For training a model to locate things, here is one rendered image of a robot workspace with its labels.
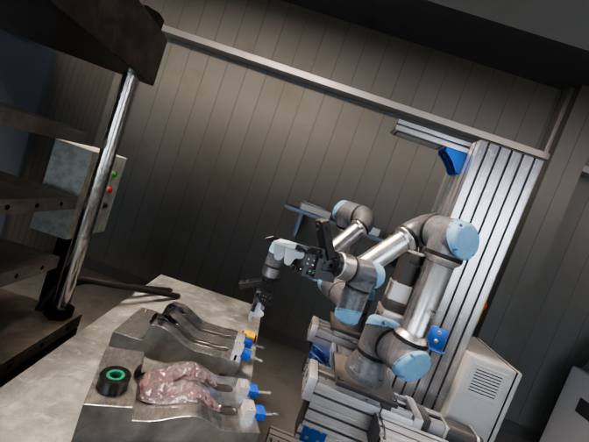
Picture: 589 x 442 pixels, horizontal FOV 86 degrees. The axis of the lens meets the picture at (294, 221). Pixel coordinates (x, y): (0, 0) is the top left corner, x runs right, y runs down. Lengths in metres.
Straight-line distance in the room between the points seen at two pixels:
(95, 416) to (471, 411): 1.30
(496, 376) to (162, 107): 3.69
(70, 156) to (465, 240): 1.54
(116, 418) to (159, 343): 0.40
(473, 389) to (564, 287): 2.89
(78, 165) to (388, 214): 2.79
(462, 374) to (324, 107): 2.80
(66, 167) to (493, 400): 1.96
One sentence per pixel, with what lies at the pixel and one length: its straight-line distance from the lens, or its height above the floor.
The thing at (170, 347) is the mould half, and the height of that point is 0.87.
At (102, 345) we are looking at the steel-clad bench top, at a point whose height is 0.80.
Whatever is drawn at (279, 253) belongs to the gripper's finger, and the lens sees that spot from 0.87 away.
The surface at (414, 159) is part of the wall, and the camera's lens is 3.60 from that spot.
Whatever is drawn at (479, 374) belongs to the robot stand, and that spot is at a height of 1.17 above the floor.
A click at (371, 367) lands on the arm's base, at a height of 1.10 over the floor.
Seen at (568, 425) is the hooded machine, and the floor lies 0.46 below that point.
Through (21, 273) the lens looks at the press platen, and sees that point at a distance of 1.43.
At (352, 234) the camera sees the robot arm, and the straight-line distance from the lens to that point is 1.46.
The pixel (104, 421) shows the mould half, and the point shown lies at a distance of 1.09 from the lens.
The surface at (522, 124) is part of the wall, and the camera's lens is 4.07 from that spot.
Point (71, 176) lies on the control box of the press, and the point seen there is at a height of 1.34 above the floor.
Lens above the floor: 1.58
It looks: 4 degrees down
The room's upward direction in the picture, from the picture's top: 20 degrees clockwise
